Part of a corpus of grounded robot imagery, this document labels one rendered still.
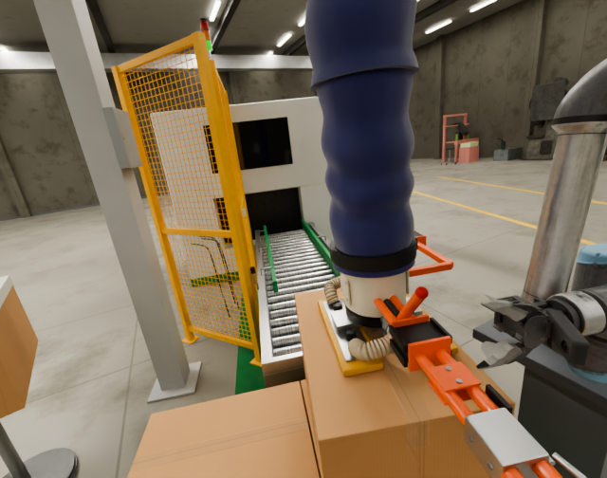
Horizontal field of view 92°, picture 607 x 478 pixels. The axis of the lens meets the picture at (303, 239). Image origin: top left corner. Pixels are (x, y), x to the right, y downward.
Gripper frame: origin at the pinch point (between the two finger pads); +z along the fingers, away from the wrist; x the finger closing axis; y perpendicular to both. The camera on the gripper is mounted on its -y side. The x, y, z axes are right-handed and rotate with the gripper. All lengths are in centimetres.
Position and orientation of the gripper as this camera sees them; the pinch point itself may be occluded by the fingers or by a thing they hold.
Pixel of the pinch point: (481, 340)
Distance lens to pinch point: 69.8
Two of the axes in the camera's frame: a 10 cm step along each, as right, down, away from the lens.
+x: -1.1, -9.5, -3.0
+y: -1.4, -2.9, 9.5
